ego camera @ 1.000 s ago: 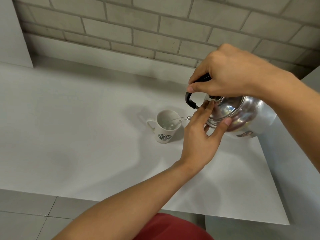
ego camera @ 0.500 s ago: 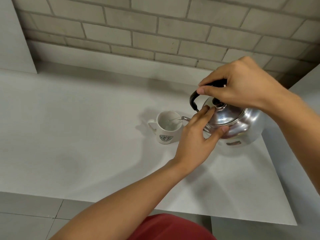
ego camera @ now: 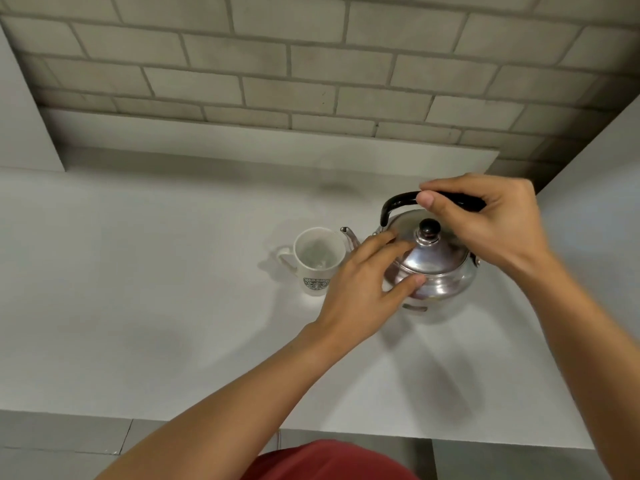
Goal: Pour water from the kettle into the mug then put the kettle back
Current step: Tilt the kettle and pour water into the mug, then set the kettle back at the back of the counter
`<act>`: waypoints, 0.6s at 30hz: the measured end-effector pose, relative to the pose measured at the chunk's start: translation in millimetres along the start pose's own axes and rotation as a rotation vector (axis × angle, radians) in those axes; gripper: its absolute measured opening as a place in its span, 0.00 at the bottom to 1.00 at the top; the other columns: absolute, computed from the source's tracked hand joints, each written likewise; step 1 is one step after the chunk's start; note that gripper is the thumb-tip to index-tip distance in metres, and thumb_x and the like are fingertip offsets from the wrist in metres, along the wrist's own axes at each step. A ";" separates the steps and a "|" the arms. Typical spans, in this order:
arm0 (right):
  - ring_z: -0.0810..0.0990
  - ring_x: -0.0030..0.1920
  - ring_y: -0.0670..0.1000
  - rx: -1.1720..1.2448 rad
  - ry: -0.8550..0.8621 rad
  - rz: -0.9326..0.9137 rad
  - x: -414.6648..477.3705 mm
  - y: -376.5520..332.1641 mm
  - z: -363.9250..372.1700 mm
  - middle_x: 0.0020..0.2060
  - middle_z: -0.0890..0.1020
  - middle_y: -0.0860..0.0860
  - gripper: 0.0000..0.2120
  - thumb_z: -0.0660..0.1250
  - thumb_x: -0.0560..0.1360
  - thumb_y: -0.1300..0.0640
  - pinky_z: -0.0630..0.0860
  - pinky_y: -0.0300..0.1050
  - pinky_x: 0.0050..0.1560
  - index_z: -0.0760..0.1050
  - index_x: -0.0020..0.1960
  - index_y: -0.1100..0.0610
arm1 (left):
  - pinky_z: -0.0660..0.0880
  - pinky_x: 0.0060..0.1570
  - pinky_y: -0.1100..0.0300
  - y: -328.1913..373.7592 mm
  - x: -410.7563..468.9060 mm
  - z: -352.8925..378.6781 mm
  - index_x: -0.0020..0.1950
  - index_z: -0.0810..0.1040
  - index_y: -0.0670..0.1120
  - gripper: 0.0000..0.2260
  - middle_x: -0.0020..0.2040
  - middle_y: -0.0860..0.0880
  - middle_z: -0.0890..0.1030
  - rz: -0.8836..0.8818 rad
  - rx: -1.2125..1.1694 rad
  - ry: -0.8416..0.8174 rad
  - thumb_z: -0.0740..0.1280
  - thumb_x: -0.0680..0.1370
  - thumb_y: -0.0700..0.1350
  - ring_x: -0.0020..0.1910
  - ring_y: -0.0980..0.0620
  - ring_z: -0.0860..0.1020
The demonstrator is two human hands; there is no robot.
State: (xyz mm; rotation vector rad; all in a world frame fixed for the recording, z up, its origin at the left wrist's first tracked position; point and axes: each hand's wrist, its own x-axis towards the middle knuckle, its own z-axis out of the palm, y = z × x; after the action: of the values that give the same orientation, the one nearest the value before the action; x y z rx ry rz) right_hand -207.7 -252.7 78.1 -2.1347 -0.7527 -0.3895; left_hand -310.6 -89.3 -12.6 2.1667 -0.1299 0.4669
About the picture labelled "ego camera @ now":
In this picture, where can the person's right forearm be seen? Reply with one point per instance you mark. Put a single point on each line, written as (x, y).
(585, 344)

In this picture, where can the person's left middle finger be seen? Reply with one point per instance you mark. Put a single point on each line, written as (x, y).
(375, 241)

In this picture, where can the person's left forearm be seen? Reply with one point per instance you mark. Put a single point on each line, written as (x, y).
(235, 409)

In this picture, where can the white mug with dark emblem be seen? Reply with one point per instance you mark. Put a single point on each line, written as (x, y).
(320, 254)

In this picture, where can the person's left thumb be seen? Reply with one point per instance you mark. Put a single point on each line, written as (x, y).
(406, 284)

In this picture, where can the person's red shirt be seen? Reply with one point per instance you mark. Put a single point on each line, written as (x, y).
(330, 462)

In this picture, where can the person's left hand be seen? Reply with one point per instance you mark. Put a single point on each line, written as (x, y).
(350, 299)

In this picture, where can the steel kettle lid black knob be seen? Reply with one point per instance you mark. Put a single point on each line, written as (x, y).
(435, 254)

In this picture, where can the person's right hand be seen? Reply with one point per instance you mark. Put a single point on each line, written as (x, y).
(505, 224)

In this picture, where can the person's right thumb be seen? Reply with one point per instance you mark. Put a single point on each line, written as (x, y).
(440, 210)

